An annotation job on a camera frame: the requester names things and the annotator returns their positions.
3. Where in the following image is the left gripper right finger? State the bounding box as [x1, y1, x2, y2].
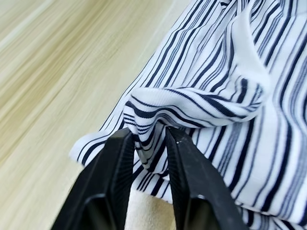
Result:
[165, 128, 249, 230]

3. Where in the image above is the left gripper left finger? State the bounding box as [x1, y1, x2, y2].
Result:
[51, 127, 135, 230]

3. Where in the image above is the blue white striped T-shirt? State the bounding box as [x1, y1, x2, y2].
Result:
[69, 0, 307, 230]

